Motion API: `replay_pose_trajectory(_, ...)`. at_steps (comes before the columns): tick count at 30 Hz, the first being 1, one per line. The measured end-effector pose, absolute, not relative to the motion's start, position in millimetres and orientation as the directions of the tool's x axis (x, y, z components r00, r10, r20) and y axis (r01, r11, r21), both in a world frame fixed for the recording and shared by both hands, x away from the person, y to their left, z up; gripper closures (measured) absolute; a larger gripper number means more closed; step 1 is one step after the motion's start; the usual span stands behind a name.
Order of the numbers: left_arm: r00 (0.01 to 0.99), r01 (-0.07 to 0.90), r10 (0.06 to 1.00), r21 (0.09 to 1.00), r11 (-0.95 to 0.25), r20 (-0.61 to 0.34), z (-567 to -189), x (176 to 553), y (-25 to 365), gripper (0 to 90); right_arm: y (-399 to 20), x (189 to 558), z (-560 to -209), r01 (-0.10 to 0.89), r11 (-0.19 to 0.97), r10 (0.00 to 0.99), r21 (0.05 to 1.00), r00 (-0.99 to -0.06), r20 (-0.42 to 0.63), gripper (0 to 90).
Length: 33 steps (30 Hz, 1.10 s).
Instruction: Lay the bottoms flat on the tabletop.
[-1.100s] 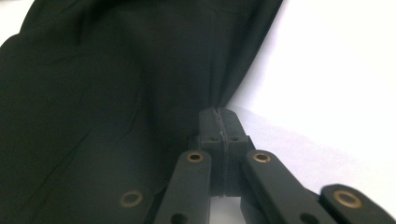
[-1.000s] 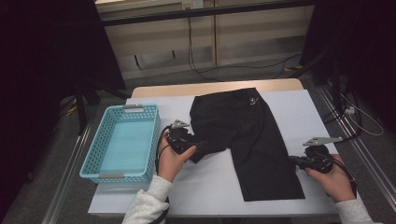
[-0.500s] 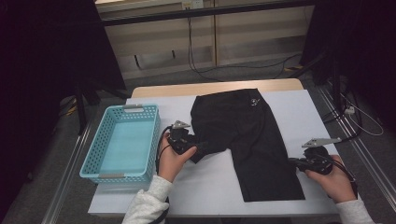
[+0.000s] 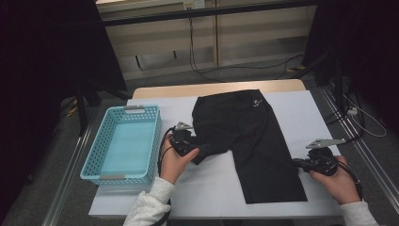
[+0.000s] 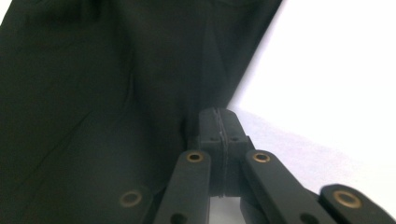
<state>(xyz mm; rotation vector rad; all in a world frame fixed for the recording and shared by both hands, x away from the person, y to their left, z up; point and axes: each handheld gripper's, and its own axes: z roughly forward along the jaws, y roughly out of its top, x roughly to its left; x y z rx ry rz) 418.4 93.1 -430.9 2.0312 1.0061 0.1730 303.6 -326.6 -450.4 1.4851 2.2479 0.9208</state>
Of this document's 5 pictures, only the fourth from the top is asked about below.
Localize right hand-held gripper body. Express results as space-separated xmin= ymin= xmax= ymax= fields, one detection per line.
xmin=305 ymin=137 xmax=347 ymax=177

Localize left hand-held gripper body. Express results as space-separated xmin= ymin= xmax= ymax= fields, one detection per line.
xmin=168 ymin=121 xmax=200 ymax=157

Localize black pants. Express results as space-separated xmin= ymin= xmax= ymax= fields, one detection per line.
xmin=191 ymin=89 xmax=309 ymax=205

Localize light blue plastic basket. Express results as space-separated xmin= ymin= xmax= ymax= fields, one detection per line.
xmin=79 ymin=104 xmax=163 ymax=186

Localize person's left hand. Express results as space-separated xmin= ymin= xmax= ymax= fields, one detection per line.
xmin=159 ymin=134 xmax=201 ymax=186

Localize person's right hand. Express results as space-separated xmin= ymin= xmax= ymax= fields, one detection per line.
xmin=309 ymin=155 xmax=362 ymax=206

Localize white table sheet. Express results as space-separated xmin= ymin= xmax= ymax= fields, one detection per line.
xmin=88 ymin=89 xmax=372 ymax=219

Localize wooden table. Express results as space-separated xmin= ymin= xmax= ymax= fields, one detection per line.
xmin=131 ymin=78 xmax=307 ymax=100

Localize black stand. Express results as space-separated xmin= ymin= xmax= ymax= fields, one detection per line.
xmin=74 ymin=79 xmax=135 ymax=137
xmin=293 ymin=51 xmax=346 ymax=111

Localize black curtain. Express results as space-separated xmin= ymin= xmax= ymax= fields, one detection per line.
xmin=0 ymin=0 xmax=128 ymax=220
xmin=302 ymin=0 xmax=399 ymax=133

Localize black horizontal bar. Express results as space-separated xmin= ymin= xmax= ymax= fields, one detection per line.
xmin=102 ymin=0 xmax=318 ymax=27

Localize left hand-held gripper cable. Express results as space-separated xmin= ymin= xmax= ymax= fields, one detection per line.
xmin=150 ymin=126 xmax=177 ymax=226

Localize hand-held gripper cable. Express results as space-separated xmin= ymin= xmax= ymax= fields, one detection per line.
xmin=150 ymin=126 xmax=177 ymax=226
xmin=326 ymin=154 xmax=364 ymax=202

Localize black floor cables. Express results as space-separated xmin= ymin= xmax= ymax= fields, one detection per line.
xmin=324 ymin=90 xmax=366 ymax=145

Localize aluminium floor rail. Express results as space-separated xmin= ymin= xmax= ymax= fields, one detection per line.
xmin=40 ymin=123 xmax=93 ymax=226
xmin=319 ymin=86 xmax=399 ymax=205

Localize right hand-held gripper cable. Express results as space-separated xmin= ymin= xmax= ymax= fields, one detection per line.
xmin=326 ymin=154 xmax=364 ymax=202

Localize white floor cable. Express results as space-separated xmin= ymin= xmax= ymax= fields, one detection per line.
xmin=342 ymin=92 xmax=388 ymax=138

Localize black wall cable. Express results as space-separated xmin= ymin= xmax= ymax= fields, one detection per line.
xmin=187 ymin=17 xmax=305 ymax=84

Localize yellow cable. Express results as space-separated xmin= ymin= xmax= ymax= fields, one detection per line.
xmin=65 ymin=98 xmax=79 ymax=119

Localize white wall socket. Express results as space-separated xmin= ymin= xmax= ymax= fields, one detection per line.
xmin=183 ymin=0 xmax=205 ymax=9

